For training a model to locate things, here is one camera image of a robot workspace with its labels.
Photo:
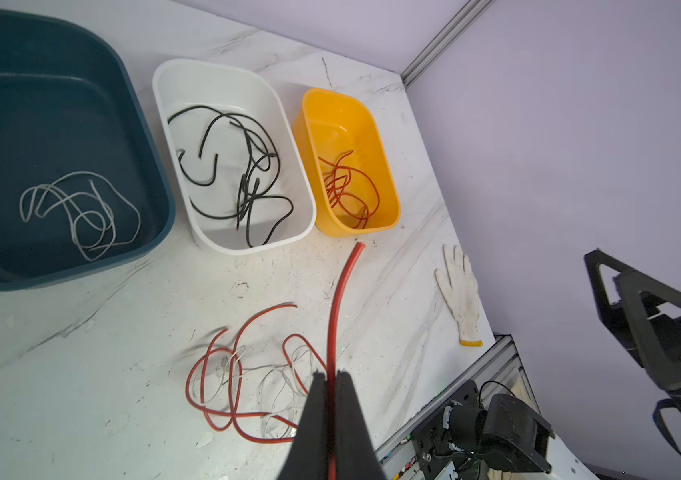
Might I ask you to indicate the white plastic bin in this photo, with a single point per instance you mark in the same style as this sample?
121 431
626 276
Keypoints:
242 182

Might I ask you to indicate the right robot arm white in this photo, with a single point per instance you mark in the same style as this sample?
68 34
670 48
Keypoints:
642 314

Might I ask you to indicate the teal plastic bin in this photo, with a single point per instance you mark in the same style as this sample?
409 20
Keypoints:
82 186

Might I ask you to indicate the yellow plastic bin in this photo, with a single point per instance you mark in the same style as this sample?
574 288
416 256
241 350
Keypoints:
345 161

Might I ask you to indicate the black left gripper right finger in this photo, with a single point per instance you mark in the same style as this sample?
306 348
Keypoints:
354 455

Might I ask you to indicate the white work glove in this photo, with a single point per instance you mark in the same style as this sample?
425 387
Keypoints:
459 289

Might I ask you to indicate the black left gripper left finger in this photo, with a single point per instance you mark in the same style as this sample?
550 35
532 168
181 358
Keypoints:
308 456

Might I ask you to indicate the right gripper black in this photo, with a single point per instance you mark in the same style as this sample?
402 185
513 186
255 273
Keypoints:
643 314

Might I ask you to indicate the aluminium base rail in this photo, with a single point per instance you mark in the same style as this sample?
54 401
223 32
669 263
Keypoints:
486 421

